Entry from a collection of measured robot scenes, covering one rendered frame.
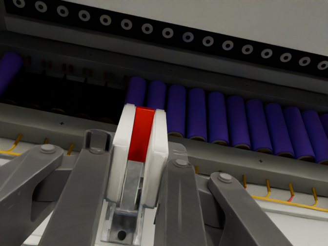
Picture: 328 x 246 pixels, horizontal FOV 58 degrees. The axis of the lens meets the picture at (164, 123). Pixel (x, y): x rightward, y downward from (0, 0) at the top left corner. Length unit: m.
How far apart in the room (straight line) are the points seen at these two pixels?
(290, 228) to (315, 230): 0.02
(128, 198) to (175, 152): 0.07
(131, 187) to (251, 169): 0.10
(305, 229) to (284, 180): 0.04
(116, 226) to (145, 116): 0.08
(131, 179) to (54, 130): 0.08
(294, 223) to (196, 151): 0.10
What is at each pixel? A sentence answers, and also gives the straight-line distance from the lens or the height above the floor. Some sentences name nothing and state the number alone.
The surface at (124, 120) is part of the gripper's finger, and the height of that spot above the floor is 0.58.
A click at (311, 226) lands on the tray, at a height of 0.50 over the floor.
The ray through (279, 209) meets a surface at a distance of 0.27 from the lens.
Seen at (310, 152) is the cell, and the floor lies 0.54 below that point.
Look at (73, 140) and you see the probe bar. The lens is 0.24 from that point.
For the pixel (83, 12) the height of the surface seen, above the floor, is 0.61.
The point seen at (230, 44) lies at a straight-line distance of 0.31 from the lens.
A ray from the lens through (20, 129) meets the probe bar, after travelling 0.26.
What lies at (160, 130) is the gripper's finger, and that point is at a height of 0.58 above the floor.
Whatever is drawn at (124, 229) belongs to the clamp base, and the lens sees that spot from 0.22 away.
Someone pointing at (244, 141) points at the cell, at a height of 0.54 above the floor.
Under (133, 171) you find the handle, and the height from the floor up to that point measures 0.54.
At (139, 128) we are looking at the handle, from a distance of 0.19.
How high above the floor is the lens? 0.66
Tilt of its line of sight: 27 degrees down
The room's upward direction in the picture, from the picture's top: 13 degrees clockwise
